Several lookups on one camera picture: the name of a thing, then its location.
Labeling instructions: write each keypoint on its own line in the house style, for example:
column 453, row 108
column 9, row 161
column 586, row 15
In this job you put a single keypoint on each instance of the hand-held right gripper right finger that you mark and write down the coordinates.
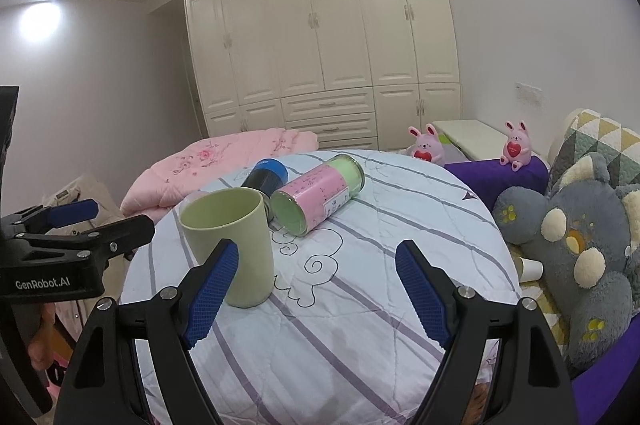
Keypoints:
column 420, row 295

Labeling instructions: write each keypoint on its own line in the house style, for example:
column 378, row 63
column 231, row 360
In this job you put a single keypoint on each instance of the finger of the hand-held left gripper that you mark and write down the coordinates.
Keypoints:
column 125, row 232
column 75, row 211

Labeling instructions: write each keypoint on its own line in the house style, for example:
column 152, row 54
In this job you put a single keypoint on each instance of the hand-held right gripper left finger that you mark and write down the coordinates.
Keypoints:
column 212, row 295

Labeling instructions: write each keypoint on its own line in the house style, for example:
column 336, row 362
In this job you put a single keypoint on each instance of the blue and black cup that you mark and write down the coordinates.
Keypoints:
column 267, row 177

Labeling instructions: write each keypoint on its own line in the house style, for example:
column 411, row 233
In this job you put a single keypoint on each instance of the pink label green cup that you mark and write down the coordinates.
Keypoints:
column 315, row 195

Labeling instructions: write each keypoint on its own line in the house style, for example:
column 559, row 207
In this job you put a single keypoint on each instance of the light green cup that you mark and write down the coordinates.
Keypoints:
column 252, row 255

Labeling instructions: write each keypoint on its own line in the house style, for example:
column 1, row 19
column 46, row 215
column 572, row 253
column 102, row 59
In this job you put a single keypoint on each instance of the paper cup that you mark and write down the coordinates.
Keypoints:
column 530, row 268

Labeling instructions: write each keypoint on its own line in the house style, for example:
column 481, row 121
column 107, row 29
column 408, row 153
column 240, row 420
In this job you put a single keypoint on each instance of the person's left hand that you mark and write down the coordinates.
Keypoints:
column 40, row 350

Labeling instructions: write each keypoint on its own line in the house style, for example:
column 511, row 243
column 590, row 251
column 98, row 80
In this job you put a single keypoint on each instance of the beige garment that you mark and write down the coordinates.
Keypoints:
column 95, row 192

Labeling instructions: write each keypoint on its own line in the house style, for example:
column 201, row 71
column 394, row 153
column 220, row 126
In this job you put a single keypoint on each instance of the white striped printed quilt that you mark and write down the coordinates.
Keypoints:
column 350, row 305

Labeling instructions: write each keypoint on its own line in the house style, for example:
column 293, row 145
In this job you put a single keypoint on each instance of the pink quilt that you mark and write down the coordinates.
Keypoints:
column 200, row 160

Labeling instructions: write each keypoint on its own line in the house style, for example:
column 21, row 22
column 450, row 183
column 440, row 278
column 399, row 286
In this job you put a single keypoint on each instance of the yellow patterned sheet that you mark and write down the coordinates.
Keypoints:
column 542, row 310

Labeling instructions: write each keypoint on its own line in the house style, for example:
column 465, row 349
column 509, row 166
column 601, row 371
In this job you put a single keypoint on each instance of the purple cushion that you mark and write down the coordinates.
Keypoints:
column 480, row 180

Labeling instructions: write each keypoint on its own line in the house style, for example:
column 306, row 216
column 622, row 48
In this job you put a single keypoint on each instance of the pink bunny toy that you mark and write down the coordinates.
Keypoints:
column 517, row 150
column 427, row 147

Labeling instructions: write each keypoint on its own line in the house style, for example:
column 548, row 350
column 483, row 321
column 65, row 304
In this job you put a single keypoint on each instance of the white bedside table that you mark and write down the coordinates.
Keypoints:
column 470, row 137

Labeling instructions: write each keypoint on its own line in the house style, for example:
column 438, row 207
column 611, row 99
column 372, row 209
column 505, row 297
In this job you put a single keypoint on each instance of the grey plush toy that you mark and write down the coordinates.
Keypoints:
column 590, row 255

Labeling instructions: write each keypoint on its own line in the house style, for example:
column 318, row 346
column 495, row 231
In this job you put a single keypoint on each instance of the purple bed sheet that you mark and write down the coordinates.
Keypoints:
column 610, row 395

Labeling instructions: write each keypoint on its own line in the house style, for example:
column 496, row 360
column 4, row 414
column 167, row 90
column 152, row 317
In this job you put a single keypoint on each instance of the triangle patterned pillow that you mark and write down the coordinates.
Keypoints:
column 600, row 135

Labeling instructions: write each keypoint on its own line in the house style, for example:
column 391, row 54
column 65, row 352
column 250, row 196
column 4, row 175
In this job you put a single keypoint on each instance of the cream wardrobe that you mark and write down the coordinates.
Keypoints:
column 325, row 30

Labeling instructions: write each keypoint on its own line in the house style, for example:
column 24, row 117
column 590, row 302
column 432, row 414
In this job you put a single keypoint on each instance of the wall socket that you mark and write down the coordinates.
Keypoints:
column 529, row 93

